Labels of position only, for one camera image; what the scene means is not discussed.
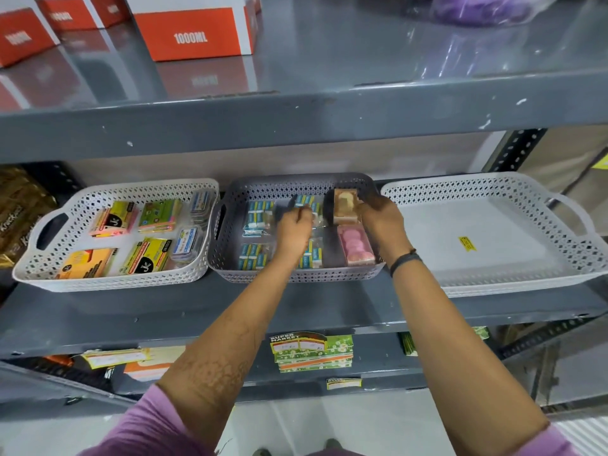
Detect pink sticky note pack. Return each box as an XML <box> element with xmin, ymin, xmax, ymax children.
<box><xmin>89</xmin><ymin>200</ymin><xmax>140</xmax><ymax>238</ymax></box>

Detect grey perforated plastic basket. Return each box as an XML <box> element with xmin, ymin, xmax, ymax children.
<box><xmin>207</xmin><ymin>173</ymin><xmax>386</xmax><ymax>284</ymax></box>

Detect purple plastic bag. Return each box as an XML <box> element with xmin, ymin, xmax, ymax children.
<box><xmin>430</xmin><ymin>0</ymin><xmax>562</xmax><ymax>27</ymax></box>

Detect yellow paper label tag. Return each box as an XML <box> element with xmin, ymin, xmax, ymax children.
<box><xmin>80</xmin><ymin>348</ymin><xmax>153</xmax><ymax>371</ymax></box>

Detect green sticky note pack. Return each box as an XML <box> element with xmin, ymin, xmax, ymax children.
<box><xmin>138</xmin><ymin>199</ymin><xmax>184</xmax><ymax>233</ymax></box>

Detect green card pack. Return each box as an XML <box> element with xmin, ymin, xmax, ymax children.
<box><xmin>401</xmin><ymin>326</ymin><xmax>490</xmax><ymax>358</ymax></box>

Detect pink eraser pack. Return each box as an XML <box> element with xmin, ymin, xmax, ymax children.
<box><xmin>337</xmin><ymin>224</ymin><xmax>376</xmax><ymax>267</ymax></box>

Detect clear plastic stationery pack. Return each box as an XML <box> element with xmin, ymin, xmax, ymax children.
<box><xmin>170</xmin><ymin>226</ymin><xmax>203</xmax><ymax>262</ymax></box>
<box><xmin>189</xmin><ymin>189</ymin><xmax>212</xmax><ymax>225</ymax></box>

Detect brown snack packets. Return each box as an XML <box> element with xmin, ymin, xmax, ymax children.
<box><xmin>0</xmin><ymin>166</ymin><xmax>59</xmax><ymax>269</ymax></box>

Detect person's left hand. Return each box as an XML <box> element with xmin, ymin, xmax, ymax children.
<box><xmin>274</xmin><ymin>206</ymin><xmax>314</xmax><ymax>262</ymax></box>

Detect white perforated plastic basket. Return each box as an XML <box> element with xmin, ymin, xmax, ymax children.
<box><xmin>12</xmin><ymin>178</ymin><xmax>220</xmax><ymax>293</ymax></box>

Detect person's right forearm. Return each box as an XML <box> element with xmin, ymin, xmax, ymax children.
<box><xmin>389</xmin><ymin>254</ymin><xmax>552</xmax><ymax>456</ymax></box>

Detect person's right hand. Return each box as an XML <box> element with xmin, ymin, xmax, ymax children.
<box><xmin>356</xmin><ymin>192</ymin><xmax>413</xmax><ymax>267</ymax></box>

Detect yellow black stationery pack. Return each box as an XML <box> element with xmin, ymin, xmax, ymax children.
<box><xmin>118</xmin><ymin>237</ymin><xmax>173</xmax><ymax>275</ymax></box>

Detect purple shirt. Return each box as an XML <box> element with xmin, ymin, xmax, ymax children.
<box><xmin>78</xmin><ymin>383</ymin><xmax>583</xmax><ymax>456</ymax></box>

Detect orange stationery pack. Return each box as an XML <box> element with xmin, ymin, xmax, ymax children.
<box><xmin>56</xmin><ymin>248</ymin><xmax>117</xmax><ymax>280</ymax></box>

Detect wide white perforated basket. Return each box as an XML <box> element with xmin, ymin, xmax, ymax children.
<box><xmin>380</xmin><ymin>172</ymin><xmax>608</xmax><ymax>299</ymax></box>

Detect person's dark shoes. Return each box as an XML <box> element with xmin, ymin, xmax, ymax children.
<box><xmin>252</xmin><ymin>438</ymin><xmax>344</xmax><ymax>456</ymax></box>

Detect person's left forearm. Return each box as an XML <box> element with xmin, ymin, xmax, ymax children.
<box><xmin>156</xmin><ymin>256</ymin><xmax>312</xmax><ymax>449</ymax></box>

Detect brown eraser pack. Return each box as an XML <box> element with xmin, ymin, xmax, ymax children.
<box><xmin>332</xmin><ymin>188</ymin><xmax>364</xmax><ymax>226</ymax></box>

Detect black wristband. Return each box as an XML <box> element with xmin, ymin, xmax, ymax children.
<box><xmin>389</xmin><ymin>249</ymin><xmax>423</xmax><ymax>279</ymax></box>

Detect large orange white box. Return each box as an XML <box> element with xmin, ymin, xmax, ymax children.
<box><xmin>124</xmin><ymin>0</ymin><xmax>260</xmax><ymax>62</ymax></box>

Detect orange white paper pack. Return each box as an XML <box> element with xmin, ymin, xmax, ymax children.
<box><xmin>123</xmin><ymin>346</ymin><xmax>186</xmax><ymax>383</ymax></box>

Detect grey metal shelf rack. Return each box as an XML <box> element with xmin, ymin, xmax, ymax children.
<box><xmin>0</xmin><ymin>0</ymin><xmax>608</xmax><ymax>421</ymax></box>

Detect blue white eraser pack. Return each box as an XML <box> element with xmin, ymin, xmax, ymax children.
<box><xmin>299</xmin><ymin>239</ymin><xmax>324</xmax><ymax>270</ymax></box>
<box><xmin>244</xmin><ymin>200</ymin><xmax>276</xmax><ymax>236</ymax></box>
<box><xmin>294</xmin><ymin>194</ymin><xmax>325</xmax><ymax>228</ymax></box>
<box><xmin>238</xmin><ymin>242</ymin><xmax>272</xmax><ymax>271</ymax></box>

